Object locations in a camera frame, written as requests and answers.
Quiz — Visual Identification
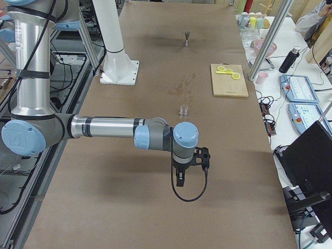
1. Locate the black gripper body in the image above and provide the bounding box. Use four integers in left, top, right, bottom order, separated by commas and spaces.
173, 161, 191, 179

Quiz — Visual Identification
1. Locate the clear glass cup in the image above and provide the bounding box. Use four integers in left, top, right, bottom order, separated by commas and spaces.
179, 104, 188, 116

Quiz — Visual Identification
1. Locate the steel jigger measuring cup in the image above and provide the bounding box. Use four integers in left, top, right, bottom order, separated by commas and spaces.
184, 30, 191, 47

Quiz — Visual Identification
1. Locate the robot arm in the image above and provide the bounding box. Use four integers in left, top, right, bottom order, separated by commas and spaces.
2, 1, 201, 186

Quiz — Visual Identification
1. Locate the pink plastic cup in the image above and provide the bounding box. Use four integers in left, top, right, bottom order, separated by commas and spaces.
255, 72, 269, 85

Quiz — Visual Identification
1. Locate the yellow cup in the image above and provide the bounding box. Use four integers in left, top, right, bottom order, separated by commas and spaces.
249, 16, 257, 29

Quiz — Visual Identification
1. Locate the blue cup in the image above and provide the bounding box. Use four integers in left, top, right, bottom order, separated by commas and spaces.
256, 17, 264, 30

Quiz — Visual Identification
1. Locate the wooden cutting board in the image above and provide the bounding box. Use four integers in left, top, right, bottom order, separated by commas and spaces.
211, 64, 248, 98

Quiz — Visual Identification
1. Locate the yellow plastic knife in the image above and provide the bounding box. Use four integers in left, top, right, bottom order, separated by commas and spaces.
216, 71, 234, 75

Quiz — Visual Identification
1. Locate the far lemon slice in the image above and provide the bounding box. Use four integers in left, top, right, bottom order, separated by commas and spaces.
232, 73, 241, 80

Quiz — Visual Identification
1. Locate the middle lemon slice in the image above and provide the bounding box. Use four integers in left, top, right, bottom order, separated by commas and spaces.
225, 68, 233, 74

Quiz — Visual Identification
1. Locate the black monitor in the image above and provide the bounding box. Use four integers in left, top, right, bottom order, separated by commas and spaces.
277, 121, 331, 234

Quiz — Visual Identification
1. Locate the kitchen scale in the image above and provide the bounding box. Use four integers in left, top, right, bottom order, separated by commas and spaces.
248, 58, 275, 72

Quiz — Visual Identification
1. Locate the lower teach pendant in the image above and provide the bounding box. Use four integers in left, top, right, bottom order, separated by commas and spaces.
288, 103, 322, 134

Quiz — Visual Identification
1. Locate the teach pendant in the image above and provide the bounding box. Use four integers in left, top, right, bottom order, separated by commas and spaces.
288, 103, 322, 134
280, 74, 319, 104

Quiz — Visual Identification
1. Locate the upper teach pendant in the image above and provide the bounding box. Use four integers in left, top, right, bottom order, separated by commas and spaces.
280, 74, 319, 104

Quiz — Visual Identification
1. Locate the pink bowl with ice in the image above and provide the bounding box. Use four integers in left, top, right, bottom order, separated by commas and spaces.
253, 39, 278, 59

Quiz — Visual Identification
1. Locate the black water bottle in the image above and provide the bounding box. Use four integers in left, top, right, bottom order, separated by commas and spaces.
279, 46, 300, 74

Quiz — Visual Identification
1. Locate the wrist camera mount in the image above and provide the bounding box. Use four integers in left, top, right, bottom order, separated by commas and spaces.
192, 147, 211, 171

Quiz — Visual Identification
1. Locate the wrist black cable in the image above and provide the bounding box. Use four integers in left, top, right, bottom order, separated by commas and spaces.
170, 129, 210, 202

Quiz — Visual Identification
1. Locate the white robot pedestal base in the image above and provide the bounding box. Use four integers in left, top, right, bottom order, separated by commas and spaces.
93, 0, 140, 86

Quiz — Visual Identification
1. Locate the aluminium frame post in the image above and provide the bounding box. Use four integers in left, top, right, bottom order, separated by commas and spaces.
248, 0, 294, 81

